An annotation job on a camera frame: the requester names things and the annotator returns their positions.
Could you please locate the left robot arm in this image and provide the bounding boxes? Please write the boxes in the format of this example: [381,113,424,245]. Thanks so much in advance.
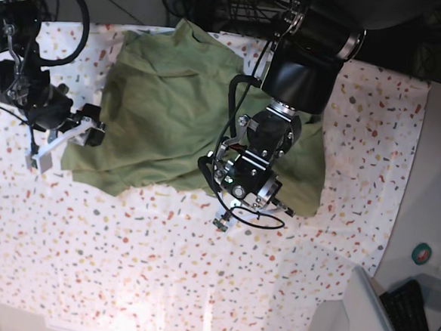
[198,0,441,217]

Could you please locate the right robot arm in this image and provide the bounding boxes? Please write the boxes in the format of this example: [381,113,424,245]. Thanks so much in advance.
[0,0,105,147]

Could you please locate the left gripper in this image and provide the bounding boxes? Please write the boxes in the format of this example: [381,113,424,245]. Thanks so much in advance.
[204,107,301,217]

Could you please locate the black keyboard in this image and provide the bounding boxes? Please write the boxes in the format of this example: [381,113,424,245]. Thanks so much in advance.
[379,280,429,331]

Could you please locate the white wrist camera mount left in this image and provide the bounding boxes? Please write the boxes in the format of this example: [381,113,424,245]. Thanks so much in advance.
[212,202,285,233]

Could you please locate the terrazzo pattern white tablecloth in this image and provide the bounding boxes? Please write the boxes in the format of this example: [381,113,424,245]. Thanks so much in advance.
[0,60,430,331]

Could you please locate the green tape roll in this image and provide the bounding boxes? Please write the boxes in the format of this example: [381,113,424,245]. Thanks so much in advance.
[411,243,433,266]

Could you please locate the grey plastic bin right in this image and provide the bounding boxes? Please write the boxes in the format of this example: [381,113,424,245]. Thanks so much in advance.
[343,267,395,331]

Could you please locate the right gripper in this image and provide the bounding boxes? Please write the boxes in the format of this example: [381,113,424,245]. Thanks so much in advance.
[26,84,106,147]

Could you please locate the green t-shirt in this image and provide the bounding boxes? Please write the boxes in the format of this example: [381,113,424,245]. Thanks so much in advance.
[58,10,336,220]

